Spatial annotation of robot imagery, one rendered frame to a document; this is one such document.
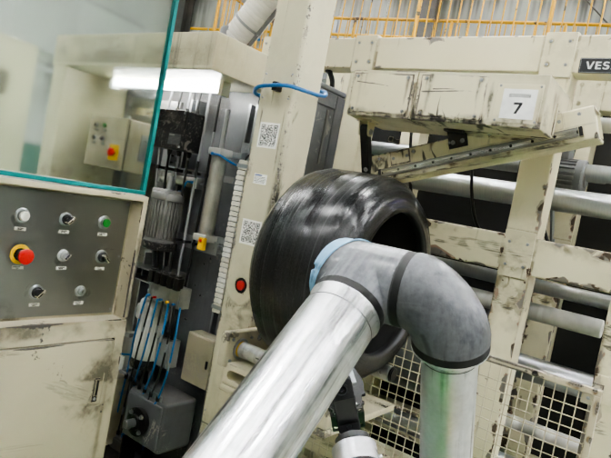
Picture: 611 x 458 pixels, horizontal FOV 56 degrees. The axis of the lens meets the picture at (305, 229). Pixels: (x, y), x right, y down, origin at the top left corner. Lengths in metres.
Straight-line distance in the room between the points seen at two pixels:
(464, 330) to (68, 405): 1.25
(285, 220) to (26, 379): 0.79
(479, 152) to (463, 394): 1.03
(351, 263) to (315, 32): 1.04
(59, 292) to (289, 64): 0.90
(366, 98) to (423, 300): 1.13
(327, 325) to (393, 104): 1.13
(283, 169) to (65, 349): 0.78
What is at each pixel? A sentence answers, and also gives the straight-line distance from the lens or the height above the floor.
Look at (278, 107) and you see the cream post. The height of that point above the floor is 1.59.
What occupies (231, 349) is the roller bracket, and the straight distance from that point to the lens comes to 1.64.
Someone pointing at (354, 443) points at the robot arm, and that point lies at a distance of 1.19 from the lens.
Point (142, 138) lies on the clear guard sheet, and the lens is 1.77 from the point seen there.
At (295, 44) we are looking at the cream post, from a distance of 1.74.
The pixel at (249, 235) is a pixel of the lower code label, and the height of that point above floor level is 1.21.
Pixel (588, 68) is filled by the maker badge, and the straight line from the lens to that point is 1.99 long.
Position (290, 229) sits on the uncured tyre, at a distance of 1.40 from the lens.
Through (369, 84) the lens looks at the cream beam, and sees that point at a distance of 1.87.
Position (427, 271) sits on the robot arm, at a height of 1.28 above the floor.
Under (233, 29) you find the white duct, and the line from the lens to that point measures 2.34.
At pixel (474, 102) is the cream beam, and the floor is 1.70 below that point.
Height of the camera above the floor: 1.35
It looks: 3 degrees down
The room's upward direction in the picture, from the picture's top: 11 degrees clockwise
